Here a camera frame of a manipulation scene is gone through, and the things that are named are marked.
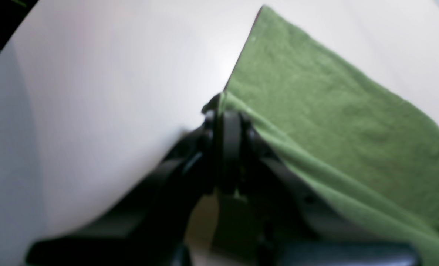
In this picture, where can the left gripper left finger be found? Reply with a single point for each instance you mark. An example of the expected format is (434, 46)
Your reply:
(147, 226)

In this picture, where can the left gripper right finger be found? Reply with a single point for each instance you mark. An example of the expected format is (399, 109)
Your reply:
(297, 226)

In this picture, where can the green t-shirt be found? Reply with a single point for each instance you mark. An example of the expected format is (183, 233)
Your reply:
(372, 154)

